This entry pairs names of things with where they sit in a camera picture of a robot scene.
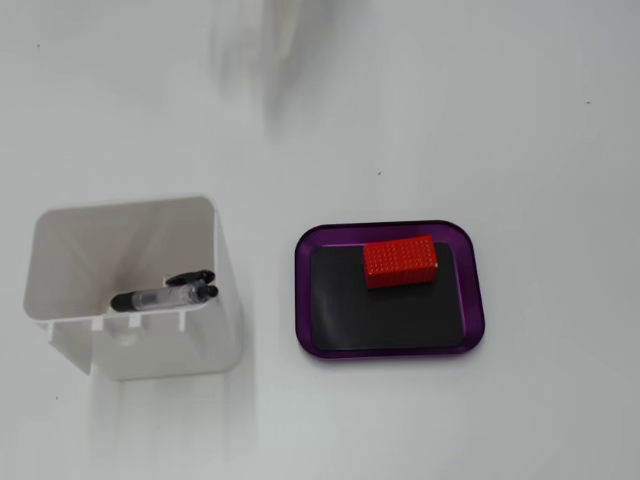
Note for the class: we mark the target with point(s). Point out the purple metal tray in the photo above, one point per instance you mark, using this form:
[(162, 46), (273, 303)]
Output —
[(472, 300)]

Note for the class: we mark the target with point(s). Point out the white square pen holder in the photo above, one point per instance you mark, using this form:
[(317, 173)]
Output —
[(210, 340)]

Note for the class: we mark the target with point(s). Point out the red studded block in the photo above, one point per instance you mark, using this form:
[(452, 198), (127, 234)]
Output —
[(400, 260)]

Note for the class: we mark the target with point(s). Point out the black clear gel pen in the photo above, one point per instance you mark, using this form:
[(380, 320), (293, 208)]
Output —
[(150, 299)]

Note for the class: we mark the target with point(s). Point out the white movable gripper finger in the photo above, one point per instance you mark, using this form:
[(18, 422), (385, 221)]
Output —
[(270, 30)]

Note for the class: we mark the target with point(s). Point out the black tray mat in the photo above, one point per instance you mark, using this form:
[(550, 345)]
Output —
[(380, 320)]

